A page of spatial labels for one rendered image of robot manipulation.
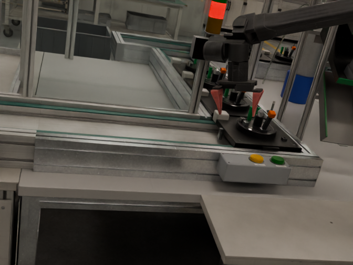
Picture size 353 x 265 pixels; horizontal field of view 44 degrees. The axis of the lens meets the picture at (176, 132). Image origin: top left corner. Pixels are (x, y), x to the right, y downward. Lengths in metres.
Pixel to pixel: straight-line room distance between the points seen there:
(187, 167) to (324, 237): 0.43
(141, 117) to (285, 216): 0.58
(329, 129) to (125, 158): 0.73
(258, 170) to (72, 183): 0.53
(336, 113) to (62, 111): 0.94
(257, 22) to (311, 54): 1.18
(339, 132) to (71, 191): 0.93
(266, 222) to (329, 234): 0.18
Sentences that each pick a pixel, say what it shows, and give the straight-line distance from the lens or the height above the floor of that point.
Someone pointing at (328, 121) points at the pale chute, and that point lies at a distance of 1.62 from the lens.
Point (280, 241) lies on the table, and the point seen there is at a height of 0.86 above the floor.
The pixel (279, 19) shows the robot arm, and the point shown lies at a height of 1.37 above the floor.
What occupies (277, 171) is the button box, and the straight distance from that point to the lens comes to 1.35.
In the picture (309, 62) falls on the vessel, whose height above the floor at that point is 1.09.
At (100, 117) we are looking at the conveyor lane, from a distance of 1.50.
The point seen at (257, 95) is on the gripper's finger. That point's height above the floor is 1.17.
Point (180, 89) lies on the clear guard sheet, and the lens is 1.57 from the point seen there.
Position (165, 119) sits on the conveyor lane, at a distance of 1.54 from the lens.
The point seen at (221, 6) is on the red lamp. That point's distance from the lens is 1.48.
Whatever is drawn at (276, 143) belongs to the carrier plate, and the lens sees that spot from 1.48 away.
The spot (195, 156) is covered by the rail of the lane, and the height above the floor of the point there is 0.94.
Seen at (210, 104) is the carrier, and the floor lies 0.97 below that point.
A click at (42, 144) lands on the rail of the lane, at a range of 1.24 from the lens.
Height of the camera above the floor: 1.48
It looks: 22 degrees down
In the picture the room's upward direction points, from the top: 11 degrees clockwise
